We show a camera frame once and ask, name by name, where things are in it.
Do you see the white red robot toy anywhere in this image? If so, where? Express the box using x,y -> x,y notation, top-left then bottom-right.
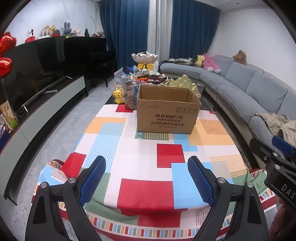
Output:
25,29 -> 36,43

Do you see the grey sectional sofa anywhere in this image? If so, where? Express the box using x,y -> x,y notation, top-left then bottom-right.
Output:
159,55 -> 295,146

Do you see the yellow plush toy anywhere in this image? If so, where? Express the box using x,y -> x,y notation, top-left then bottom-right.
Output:
195,55 -> 206,67

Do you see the red heart balloon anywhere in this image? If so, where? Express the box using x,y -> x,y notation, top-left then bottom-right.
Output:
0,32 -> 17,79

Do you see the two-tier white snack stand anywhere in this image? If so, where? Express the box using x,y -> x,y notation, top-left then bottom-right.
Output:
127,51 -> 169,86

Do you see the grey black tv console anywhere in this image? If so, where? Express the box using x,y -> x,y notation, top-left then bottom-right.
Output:
1,76 -> 86,205

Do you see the brown teddy bear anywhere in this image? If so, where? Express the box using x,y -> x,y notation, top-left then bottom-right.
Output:
233,50 -> 247,65

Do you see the gold mountain-shaped candy box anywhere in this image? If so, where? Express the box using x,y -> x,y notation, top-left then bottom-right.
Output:
166,75 -> 201,98

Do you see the blue curtain left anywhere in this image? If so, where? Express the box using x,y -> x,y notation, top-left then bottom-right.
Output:
98,0 -> 149,69

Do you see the black television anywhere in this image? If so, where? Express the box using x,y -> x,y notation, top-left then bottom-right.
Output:
3,37 -> 70,111

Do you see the pink plush toy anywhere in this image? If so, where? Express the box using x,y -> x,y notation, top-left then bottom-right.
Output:
203,53 -> 221,74

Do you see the colourful patchwork tablecloth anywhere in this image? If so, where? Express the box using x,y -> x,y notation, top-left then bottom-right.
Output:
38,104 -> 276,240

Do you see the white sheer curtain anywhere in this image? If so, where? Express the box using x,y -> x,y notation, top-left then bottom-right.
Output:
147,0 -> 173,63

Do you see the clear jar of cookies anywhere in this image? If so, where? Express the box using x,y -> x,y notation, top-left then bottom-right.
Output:
124,80 -> 140,110

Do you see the black piano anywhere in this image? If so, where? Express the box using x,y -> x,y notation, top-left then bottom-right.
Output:
64,37 -> 118,88

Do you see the yellow bear figurine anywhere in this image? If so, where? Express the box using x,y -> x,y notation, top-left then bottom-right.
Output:
112,89 -> 125,104

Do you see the grey bunny plush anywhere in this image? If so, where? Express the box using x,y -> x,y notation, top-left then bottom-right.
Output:
64,22 -> 72,36

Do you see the brown cardboard box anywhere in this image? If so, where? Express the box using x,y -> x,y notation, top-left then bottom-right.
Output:
137,85 -> 202,134

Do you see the blue curtain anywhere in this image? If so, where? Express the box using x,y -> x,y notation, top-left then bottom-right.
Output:
169,0 -> 221,59
98,0 -> 149,69

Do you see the right hand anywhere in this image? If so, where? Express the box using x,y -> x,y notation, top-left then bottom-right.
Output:
268,198 -> 295,240

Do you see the blue curtain right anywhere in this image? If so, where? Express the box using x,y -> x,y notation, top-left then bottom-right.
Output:
169,0 -> 221,59

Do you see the remote control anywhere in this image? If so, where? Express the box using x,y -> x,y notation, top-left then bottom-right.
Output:
44,89 -> 58,94

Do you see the grey storage bin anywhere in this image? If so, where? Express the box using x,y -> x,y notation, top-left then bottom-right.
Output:
193,80 -> 205,95

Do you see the clear bag of nuts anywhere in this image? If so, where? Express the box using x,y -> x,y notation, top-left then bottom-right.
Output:
111,68 -> 130,93

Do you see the beige clothes pile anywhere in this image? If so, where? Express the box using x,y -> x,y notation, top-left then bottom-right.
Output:
255,113 -> 296,148

